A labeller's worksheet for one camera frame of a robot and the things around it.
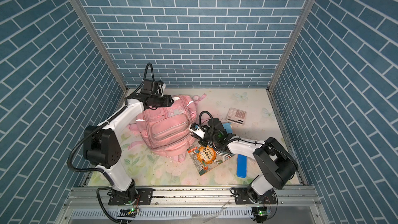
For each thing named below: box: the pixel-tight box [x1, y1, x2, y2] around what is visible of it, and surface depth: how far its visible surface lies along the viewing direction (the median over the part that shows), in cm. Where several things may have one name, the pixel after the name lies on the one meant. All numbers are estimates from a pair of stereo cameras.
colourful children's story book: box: [187, 144, 236, 176], surface depth 88 cm
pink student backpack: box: [126, 93, 207, 163], surface depth 91 cm
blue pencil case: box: [236, 154, 248, 179], surface depth 84 cm
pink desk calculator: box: [225, 107, 247, 126], surface depth 104 cm
